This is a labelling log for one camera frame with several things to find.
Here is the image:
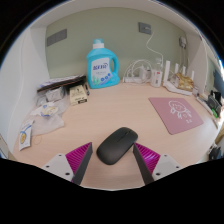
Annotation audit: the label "black zip pouch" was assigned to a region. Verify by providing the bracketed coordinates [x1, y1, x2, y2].
[207, 90, 223, 116]

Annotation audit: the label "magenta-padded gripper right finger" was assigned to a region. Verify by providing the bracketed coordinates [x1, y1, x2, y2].
[132, 142, 183, 185]

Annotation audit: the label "white router with antennas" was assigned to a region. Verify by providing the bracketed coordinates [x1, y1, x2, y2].
[162, 59, 196, 97]

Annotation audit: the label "white remote control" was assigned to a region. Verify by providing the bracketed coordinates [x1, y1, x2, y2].
[196, 95, 214, 116]

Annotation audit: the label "small packet with yellow print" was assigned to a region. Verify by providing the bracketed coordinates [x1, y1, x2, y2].
[18, 119, 35, 152]

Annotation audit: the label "white wall adapter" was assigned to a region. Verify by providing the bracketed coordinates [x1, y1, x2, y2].
[178, 35, 188, 48]

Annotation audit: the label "blue detergent bottle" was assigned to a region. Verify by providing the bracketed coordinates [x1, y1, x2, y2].
[86, 38, 121, 90]

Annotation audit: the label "pink printed mouse pad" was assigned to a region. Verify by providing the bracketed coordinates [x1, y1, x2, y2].
[148, 96, 205, 136]

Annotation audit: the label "black computer mouse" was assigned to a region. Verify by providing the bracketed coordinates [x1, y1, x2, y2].
[96, 126, 139, 166]

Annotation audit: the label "small yellow box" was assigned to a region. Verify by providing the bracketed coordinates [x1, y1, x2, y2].
[68, 84, 89, 106]

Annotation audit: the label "white power strip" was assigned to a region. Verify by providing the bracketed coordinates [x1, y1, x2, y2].
[122, 76, 151, 84]

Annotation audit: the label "long white cable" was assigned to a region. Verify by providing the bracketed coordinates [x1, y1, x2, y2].
[145, 31, 164, 64]

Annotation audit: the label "white cable bundle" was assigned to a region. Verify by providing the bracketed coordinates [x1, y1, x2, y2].
[123, 59, 158, 83]

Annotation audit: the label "grey wall socket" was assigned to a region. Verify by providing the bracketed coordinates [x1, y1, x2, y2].
[138, 21, 153, 35]

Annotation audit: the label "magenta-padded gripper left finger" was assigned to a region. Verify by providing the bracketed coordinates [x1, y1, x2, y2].
[41, 142, 94, 186]

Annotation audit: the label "grey wall plate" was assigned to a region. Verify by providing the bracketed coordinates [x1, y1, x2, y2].
[46, 28, 68, 47]

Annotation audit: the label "clear bottle with red label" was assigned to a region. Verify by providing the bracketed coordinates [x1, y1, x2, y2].
[150, 58, 164, 88]

